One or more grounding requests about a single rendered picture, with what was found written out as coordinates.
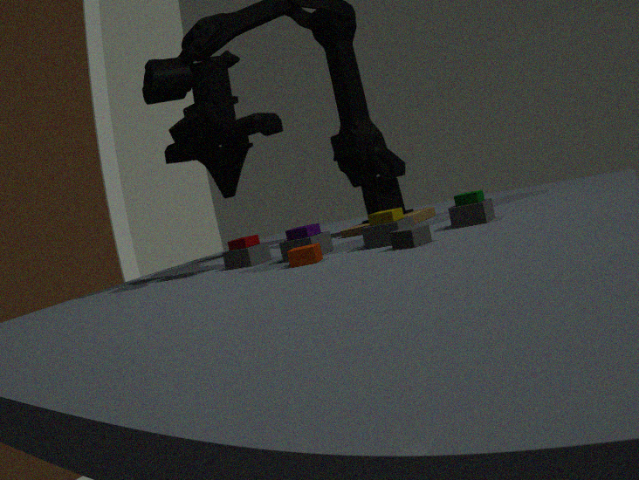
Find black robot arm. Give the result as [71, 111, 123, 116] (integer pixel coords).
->
[142, 0, 413, 215]

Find red button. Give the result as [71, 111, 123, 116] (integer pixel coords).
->
[223, 235, 271, 270]

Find purple button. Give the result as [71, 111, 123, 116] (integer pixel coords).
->
[279, 223, 333, 263]

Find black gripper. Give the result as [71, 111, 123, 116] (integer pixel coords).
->
[165, 88, 283, 198]

